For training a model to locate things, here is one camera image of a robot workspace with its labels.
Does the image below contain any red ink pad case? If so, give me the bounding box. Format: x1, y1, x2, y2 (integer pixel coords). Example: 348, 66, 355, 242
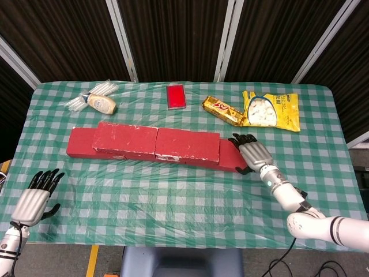
165, 84, 187, 110

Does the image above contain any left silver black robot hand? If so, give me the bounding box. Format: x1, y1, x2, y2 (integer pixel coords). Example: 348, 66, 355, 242
10, 169, 66, 226

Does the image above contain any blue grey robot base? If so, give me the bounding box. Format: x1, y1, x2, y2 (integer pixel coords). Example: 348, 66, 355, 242
120, 246, 244, 277

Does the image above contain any black floor cable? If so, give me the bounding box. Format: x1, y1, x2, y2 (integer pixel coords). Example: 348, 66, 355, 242
269, 238, 344, 277

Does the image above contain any cream sauce squeeze bottle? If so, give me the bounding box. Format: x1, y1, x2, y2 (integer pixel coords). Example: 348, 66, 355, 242
82, 92, 118, 115

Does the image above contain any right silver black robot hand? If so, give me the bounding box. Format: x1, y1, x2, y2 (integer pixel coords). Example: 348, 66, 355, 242
228, 133, 274, 175

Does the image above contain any yellow marshmallow bag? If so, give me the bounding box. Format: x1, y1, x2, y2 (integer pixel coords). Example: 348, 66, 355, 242
241, 90, 300, 133

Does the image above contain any red brick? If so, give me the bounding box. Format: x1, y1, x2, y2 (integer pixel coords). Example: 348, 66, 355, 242
184, 138, 248, 173
125, 152, 187, 164
91, 122, 159, 161
66, 128, 127, 161
155, 128, 221, 166

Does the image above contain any gold snack package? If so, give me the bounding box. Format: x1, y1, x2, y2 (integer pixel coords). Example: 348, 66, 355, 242
201, 95, 246, 127

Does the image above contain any white partition frame post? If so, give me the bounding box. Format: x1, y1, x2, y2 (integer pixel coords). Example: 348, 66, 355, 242
291, 0, 361, 84
0, 37, 40, 87
105, 0, 139, 83
213, 0, 246, 83

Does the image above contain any clear plastic tube pack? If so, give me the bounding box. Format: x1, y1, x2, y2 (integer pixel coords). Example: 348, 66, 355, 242
65, 96, 89, 112
91, 80, 118, 96

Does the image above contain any green white checked tablecloth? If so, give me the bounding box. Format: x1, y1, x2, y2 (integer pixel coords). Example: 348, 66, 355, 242
0, 80, 369, 252

